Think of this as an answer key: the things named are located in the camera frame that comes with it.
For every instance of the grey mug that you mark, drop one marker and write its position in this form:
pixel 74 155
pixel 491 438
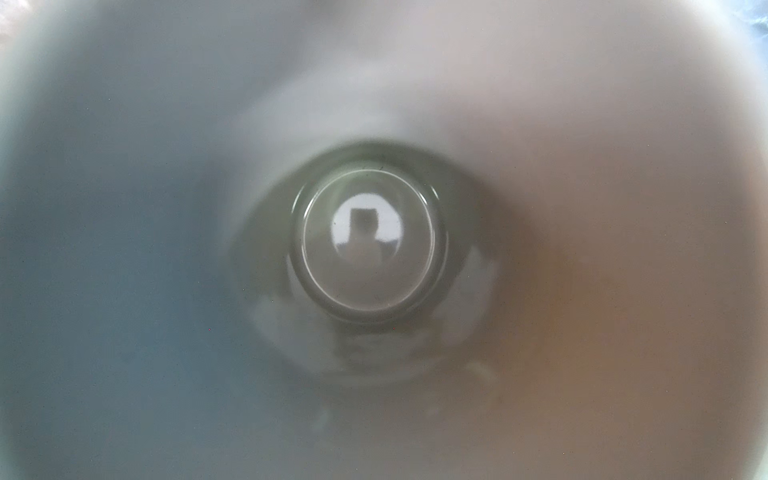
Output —
pixel 383 240

